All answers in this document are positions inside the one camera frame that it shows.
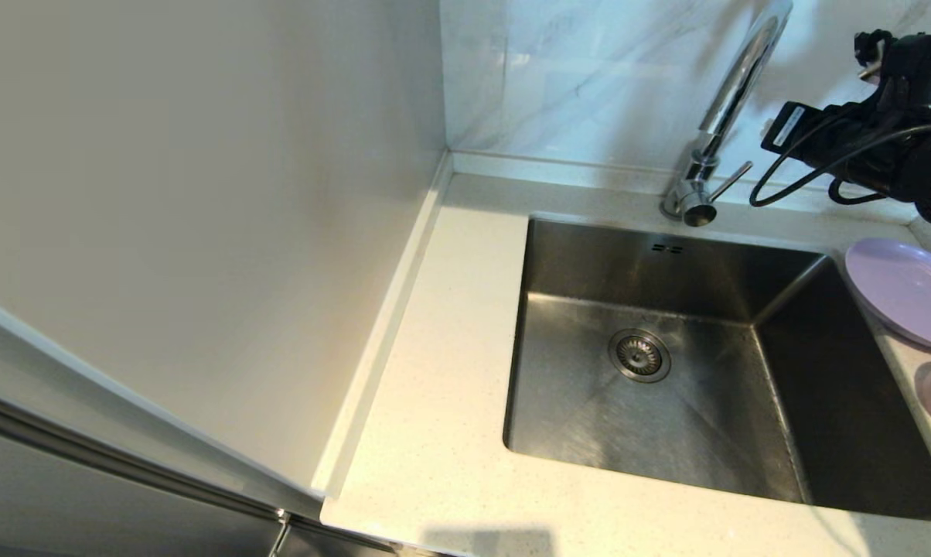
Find purple plastic plate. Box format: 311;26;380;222
844;237;931;350

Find round metal drain strainer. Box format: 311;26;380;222
609;329;672;384

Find white tall cabinet panel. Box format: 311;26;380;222
0;0;449;519

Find stainless steel sink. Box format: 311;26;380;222
503;217;931;521

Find chrome gooseneck faucet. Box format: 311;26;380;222
661;0;793;227

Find black camera cable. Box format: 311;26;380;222
749;108;931;208

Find stainless steel appliance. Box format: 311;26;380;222
0;313;435;557

